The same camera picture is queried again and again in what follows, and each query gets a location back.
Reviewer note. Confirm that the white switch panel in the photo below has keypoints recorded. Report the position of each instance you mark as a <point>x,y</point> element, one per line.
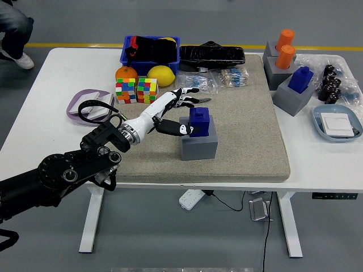
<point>85,97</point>
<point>337,124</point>
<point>105,97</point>

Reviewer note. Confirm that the bag of tan resistors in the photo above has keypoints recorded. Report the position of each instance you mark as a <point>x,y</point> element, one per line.
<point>232,78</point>

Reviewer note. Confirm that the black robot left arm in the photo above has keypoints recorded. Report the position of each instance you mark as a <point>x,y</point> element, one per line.
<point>56,173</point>

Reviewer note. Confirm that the white power strip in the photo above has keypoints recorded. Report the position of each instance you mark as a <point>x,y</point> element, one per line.
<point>190,199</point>

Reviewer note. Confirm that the black cloth with red trim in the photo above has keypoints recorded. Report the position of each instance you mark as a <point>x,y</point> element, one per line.
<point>158,51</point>

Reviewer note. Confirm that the bag of blue resistors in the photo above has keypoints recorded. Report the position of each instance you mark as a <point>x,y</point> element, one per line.
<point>195,82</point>

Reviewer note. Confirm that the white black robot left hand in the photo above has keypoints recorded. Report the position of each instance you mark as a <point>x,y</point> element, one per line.
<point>150,114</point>

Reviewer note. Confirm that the grey round seal holder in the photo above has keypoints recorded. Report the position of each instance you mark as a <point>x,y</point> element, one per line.
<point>275,79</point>
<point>269,52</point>

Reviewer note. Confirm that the bag of blue components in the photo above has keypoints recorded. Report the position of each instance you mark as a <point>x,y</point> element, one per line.
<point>351,96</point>

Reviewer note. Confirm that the grey square seal holder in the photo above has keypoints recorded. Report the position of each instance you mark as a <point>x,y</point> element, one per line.
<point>198,148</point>
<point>292,102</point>

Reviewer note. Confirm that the bag of black capacitors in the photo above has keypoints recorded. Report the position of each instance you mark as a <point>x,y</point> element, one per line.
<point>329,88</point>

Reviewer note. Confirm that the orange fruit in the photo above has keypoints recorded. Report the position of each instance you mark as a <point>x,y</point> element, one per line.
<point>126,73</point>

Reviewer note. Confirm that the yellow lemon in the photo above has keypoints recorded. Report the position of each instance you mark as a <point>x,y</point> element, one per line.
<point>161,75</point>

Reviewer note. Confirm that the blue square seal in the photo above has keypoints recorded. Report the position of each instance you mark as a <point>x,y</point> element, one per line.
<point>300,80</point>
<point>201,119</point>

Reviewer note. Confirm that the blue plastic bin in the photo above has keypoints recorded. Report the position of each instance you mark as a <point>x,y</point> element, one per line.
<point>141,66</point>

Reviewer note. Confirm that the grey-brown mat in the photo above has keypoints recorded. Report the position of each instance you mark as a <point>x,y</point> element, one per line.
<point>241,141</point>

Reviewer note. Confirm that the orange cylinder seal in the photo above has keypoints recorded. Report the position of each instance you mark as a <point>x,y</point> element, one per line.
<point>285,39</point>
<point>285,58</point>

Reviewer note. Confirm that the colourful puzzle cube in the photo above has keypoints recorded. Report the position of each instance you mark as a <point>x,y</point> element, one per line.
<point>125,90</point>
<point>147,90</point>

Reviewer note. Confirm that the light blue tray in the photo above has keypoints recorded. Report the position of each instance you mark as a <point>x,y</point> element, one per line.
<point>317,119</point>

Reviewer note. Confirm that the small metal hand tool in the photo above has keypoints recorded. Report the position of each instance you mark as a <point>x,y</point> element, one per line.
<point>206,100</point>

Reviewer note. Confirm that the yellow item in bin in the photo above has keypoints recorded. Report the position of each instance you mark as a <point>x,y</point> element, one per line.
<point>170,38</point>

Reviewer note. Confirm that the purple tray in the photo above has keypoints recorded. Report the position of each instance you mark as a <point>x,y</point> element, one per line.
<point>73,113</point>

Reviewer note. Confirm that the white table leg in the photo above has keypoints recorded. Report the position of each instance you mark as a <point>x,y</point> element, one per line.
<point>90,221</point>
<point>290,226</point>

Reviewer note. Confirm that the black table control panel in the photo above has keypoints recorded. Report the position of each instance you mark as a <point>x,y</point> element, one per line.
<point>334,196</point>

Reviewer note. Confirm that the person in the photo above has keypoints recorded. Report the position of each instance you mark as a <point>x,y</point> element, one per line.
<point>14,28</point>

